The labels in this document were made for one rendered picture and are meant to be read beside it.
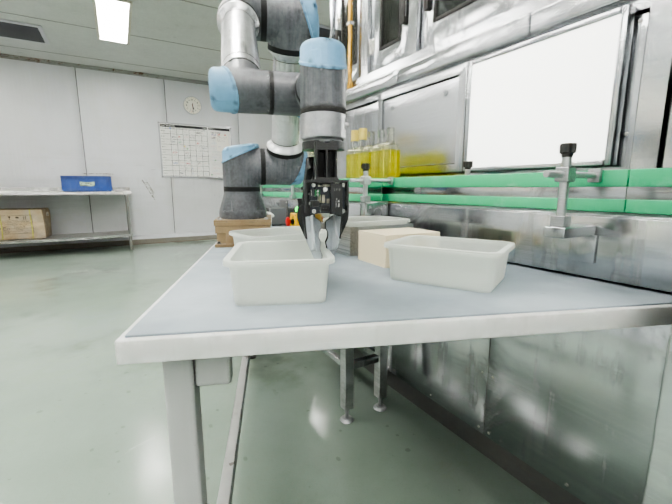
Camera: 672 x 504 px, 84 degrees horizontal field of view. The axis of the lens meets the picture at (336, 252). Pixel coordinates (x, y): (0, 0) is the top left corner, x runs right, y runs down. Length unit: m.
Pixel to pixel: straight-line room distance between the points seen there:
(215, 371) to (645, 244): 0.75
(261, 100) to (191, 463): 0.59
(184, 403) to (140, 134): 6.60
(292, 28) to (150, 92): 6.20
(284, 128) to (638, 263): 0.90
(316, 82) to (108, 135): 6.50
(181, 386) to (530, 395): 1.01
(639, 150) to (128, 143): 6.68
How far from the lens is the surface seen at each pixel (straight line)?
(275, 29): 1.07
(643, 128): 1.09
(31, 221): 6.46
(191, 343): 0.52
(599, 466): 1.29
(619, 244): 0.87
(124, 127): 7.07
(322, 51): 0.64
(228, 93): 0.71
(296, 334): 0.50
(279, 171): 1.21
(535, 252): 0.94
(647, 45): 1.13
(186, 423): 0.62
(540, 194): 0.96
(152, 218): 7.04
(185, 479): 0.67
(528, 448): 1.40
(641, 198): 0.88
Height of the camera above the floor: 0.93
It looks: 10 degrees down
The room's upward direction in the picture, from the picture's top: straight up
